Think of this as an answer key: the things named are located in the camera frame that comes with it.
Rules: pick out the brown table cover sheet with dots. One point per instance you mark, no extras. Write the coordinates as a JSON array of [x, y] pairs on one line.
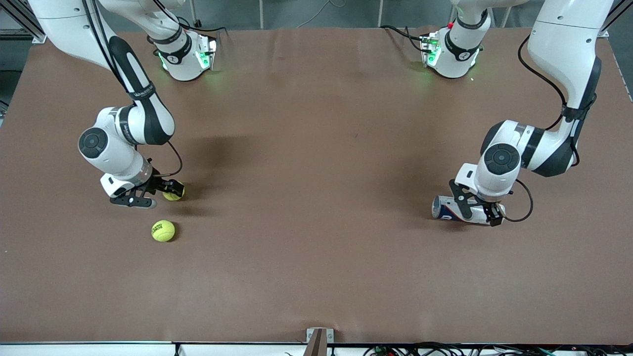
[[316, 148]]

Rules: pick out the yellow tennis ball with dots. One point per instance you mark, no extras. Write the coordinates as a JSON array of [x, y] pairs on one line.
[[163, 231], [174, 196]]

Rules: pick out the white metal stand leg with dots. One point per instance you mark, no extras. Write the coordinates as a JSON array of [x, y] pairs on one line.
[[261, 14], [380, 12], [194, 12]]

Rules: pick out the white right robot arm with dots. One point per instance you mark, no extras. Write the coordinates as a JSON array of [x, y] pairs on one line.
[[59, 24]]

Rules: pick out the grey metal table bracket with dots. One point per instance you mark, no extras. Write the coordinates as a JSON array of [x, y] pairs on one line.
[[319, 341]]

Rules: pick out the grey arm base connector bracket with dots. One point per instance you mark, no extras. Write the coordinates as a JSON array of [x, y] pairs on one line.
[[207, 54], [429, 49]]

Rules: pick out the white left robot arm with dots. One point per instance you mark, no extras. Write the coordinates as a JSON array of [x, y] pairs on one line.
[[564, 29]]

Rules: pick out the white table edge rail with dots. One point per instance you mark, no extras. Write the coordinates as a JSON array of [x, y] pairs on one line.
[[99, 350]]

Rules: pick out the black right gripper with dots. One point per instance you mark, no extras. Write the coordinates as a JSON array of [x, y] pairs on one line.
[[159, 183]]

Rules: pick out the aluminium frame profile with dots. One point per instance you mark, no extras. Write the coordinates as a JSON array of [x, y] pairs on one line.
[[613, 15], [24, 24]]

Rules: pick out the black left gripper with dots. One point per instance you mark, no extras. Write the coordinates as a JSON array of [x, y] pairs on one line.
[[494, 211]]

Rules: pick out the white blue tennis ball can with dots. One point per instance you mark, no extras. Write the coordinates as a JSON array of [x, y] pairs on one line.
[[478, 213]]

